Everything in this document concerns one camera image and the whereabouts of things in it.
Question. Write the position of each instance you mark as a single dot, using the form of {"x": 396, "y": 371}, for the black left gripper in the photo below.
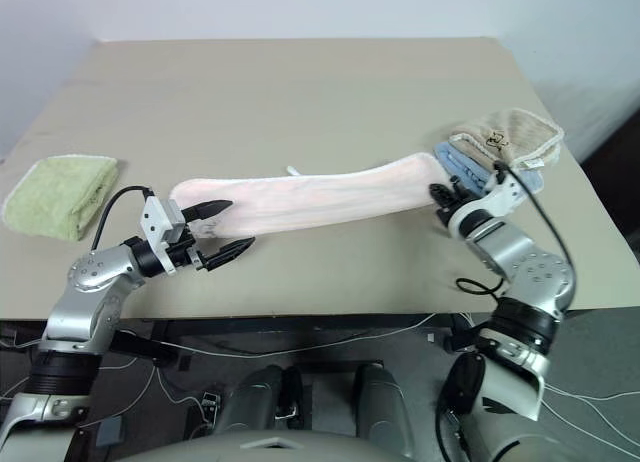
{"x": 184, "y": 254}

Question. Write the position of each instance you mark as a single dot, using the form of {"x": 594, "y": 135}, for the black table frame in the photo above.
{"x": 280, "y": 324}

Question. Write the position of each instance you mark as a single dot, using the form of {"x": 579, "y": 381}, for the small grey floor box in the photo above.
{"x": 110, "y": 431}

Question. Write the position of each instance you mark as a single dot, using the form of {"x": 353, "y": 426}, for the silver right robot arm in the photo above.
{"x": 535, "y": 277}

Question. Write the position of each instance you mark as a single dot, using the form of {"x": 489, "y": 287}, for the pink towel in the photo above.
{"x": 325, "y": 197}

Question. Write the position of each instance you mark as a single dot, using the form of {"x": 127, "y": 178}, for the folded green towel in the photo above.
{"x": 60, "y": 192}

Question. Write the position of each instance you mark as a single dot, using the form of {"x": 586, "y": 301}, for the folded blue towel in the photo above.
{"x": 465, "y": 164}

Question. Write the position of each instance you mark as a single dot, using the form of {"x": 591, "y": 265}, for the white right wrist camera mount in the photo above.
{"x": 502, "y": 192}

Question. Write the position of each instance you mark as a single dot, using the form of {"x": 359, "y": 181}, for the dark grey rounded robot leg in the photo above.
{"x": 255, "y": 397}
{"x": 382, "y": 402}

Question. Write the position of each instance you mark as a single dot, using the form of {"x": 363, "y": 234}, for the folded beige towel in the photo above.
{"x": 515, "y": 132}

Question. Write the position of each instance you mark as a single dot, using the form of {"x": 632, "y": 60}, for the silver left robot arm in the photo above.
{"x": 82, "y": 302}

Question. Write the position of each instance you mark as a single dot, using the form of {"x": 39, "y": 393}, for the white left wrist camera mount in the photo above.
{"x": 156, "y": 221}

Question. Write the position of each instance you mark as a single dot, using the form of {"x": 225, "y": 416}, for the grey robot torso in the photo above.
{"x": 260, "y": 447}

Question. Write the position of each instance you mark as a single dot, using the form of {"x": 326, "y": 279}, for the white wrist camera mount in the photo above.
{"x": 502, "y": 192}
{"x": 156, "y": 221}

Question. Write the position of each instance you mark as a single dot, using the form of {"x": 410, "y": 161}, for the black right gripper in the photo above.
{"x": 457, "y": 201}

